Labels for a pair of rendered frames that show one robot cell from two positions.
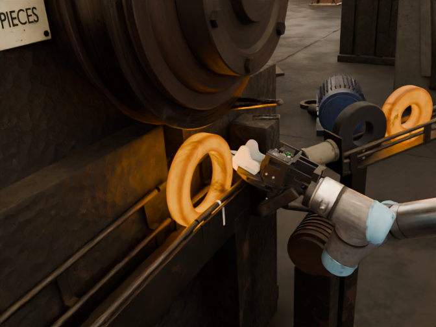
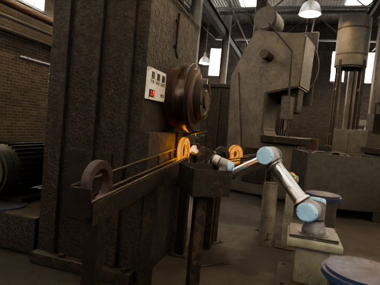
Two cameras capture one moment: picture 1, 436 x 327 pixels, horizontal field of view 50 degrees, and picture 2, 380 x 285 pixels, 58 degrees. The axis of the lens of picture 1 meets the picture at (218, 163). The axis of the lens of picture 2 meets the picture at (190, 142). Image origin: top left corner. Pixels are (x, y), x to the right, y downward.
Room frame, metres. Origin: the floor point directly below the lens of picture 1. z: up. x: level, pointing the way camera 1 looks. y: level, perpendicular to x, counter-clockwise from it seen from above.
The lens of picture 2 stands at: (-1.46, 0.65, 0.94)
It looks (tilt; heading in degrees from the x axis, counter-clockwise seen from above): 3 degrees down; 344
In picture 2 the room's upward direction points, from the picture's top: 5 degrees clockwise
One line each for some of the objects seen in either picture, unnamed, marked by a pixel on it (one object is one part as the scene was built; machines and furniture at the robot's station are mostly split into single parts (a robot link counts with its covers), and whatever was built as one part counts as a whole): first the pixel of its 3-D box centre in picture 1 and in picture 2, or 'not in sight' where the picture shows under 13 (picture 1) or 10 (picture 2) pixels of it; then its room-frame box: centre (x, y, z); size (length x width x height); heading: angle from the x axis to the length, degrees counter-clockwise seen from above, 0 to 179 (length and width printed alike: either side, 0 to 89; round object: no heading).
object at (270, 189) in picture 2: not in sight; (267, 213); (1.04, -0.80, 0.26); 0.12 x 0.12 x 0.52
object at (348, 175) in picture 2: not in sight; (335, 181); (2.18, -2.37, 0.39); 1.03 x 0.83 x 0.77; 72
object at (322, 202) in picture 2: not in sight; (315, 207); (0.37, -0.75, 0.49); 0.13 x 0.12 x 0.14; 128
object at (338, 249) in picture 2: not in sight; (312, 238); (0.37, -0.76, 0.28); 0.32 x 0.32 x 0.04; 57
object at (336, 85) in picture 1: (340, 103); not in sight; (2.93, -0.83, 0.17); 0.57 x 0.31 x 0.34; 167
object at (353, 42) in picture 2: not in sight; (346, 94); (7.08, -6.50, 2.25); 0.92 x 0.92 x 4.50
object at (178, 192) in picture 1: (202, 180); (183, 150); (0.81, 0.03, 0.75); 0.18 x 0.03 x 0.18; 146
